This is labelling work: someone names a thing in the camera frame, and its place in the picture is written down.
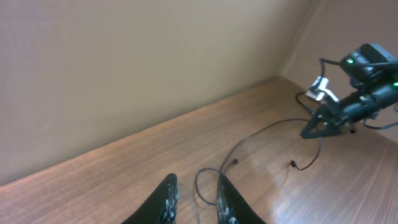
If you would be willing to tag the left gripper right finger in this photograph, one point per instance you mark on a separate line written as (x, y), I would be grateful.
(232, 207)

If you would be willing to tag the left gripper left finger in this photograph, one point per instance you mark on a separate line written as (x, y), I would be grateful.
(161, 205)

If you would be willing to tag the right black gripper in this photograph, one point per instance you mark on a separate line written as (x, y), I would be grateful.
(327, 122)

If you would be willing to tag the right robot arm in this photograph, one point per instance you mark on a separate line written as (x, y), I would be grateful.
(372, 72)

